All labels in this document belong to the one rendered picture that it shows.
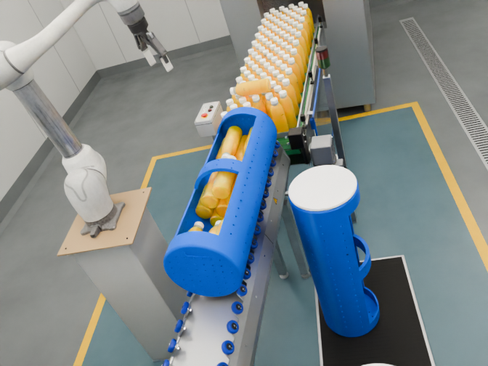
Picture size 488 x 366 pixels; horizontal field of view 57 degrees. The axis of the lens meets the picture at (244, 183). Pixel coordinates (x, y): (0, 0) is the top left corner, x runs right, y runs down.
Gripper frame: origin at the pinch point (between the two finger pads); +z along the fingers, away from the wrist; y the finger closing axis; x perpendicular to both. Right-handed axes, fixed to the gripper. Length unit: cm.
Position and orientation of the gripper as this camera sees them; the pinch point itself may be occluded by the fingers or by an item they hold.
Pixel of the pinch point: (160, 64)
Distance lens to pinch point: 193.0
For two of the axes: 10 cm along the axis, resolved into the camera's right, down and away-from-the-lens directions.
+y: -6.4, -3.5, 6.9
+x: -6.9, 6.6, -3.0
